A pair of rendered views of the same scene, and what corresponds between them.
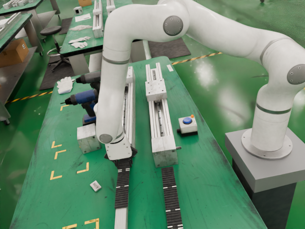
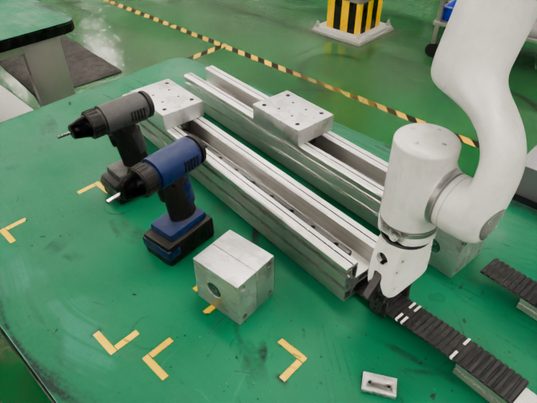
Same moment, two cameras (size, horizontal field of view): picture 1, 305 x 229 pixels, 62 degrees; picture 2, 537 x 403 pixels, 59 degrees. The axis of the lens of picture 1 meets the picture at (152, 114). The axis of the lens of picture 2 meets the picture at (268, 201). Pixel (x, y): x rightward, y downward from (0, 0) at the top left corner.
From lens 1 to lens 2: 90 cm
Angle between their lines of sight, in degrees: 34
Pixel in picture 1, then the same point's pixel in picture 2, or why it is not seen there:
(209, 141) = not seen: hidden behind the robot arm
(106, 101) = (507, 111)
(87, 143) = (254, 289)
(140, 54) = (56, 72)
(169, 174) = (513, 276)
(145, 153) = not seen: hidden behind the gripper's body
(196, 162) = (505, 237)
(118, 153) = (412, 270)
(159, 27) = not seen: outside the picture
